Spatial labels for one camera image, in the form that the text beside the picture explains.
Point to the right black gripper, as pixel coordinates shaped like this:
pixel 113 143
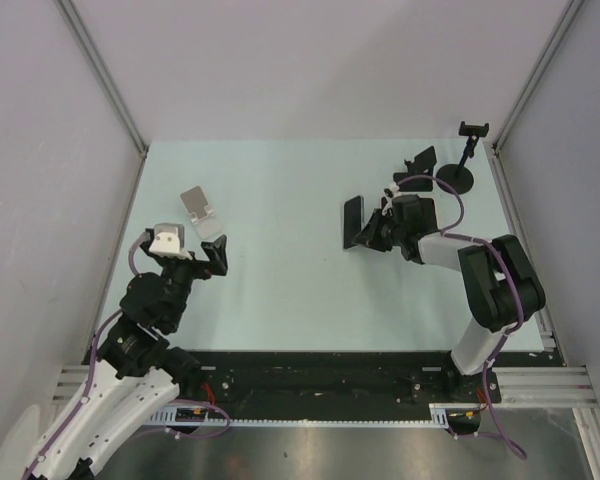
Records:
pixel 370 235

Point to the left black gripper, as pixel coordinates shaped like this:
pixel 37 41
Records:
pixel 217 263

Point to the black phone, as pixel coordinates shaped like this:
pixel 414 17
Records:
pixel 352 220

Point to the black block phone stand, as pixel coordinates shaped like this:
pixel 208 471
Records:
pixel 419 172

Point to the black round-base phone stand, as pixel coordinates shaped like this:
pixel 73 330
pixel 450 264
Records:
pixel 457 177

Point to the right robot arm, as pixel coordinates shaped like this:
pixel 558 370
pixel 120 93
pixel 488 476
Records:
pixel 501 286

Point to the clear acrylic phone stand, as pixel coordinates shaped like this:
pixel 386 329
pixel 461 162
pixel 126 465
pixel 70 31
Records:
pixel 201 213

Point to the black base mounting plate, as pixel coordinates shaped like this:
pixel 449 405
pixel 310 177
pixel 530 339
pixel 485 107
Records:
pixel 346 387

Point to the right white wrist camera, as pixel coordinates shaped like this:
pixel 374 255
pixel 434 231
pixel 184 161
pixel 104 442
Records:
pixel 389 194

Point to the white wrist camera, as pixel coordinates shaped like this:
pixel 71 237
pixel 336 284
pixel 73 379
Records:
pixel 167 241
pixel 389 194

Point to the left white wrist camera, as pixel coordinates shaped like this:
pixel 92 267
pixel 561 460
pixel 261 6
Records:
pixel 167 241

